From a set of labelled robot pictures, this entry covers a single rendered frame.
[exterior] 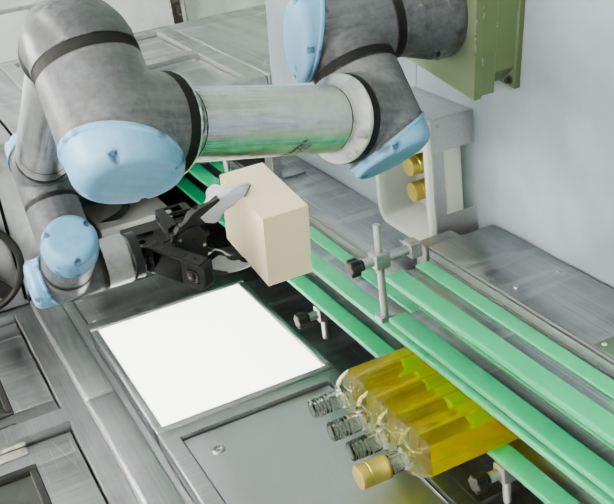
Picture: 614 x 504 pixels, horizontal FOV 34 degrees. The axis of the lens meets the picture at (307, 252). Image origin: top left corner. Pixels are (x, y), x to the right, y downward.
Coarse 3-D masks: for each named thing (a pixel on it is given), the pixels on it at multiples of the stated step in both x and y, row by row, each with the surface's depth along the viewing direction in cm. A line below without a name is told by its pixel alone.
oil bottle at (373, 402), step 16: (432, 368) 147; (384, 384) 145; (400, 384) 144; (416, 384) 144; (432, 384) 143; (368, 400) 142; (384, 400) 141; (400, 400) 141; (368, 416) 140; (368, 432) 142
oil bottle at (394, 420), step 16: (448, 384) 143; (416, 400) 140; (432, 400) 140; (448, 400) 139; (464, 400) 139; (384, 416) 138; (400, 416) 137; (416, 416) 137; (384, 432) 136; (400, 432) 135
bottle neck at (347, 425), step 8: (344, 416) 141; (352, 416) 141; (360, 416) 141; (328, 424) 141; (336, 424) 140; (344, 424) 140; (352, 424) 140; (360, 424) 141; (328, 432) 142; (336, 432) 139; (344, 432) 140; (352, 432) 141; (336, 440) 140
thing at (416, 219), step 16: (384, 176) 172; (400, 176) 173; (416, 176) 174; (432, 176) 156; (384, 192) 173; (400, 192) 174; (432, 192) 157; (384, 208) 174; (400, 208) 174; (416, 208) 174; (432, 208) 158; (400, 224) 170; (416, 224) 169; (432, 224) 159
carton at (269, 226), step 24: (264, 168) 158; (264, 192) 151; (288, 192) 151; (240, 216) 154; (264, 216) 146; (288, 216) 147; (240, 240) 157; (264, 240) 147; (288, 240) 149; (264, 264) 150; (288, 264) 151
